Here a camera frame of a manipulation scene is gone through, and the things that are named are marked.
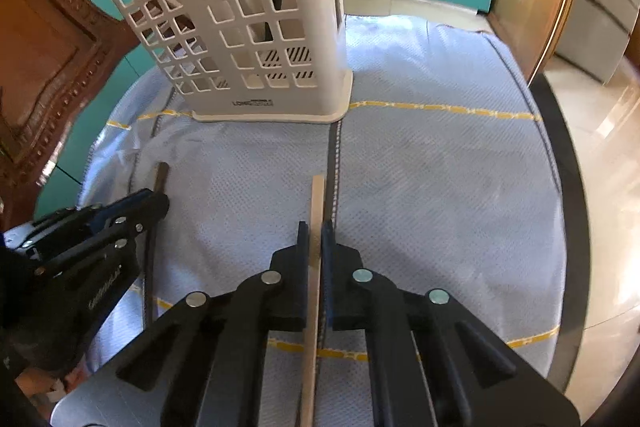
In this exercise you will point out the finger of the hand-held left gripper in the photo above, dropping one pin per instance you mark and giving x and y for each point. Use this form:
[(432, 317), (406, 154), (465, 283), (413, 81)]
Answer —
[(150, 212), (125, 202)]

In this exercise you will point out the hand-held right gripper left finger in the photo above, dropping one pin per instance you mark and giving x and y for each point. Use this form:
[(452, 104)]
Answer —
[(302, 257)]

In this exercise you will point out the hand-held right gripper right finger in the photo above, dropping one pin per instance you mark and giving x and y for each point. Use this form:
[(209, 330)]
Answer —
[(327, 257)]

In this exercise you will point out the light wooden chopstick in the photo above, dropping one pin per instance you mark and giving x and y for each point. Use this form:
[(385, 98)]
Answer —
[(318, 207)]

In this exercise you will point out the white plastic utensil holder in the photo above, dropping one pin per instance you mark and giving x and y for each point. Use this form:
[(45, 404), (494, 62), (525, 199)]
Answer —
[(222, 107)]

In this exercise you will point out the light blue cloth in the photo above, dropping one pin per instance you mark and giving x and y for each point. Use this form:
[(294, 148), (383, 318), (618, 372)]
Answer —
[(425, 167)]

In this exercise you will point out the carved wooden chair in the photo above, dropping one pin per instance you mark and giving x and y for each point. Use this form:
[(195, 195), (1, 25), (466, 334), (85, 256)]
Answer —
[(50, 57)]

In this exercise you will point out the grey cabinet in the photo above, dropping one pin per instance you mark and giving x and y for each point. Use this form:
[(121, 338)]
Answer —
[(600, 22)]

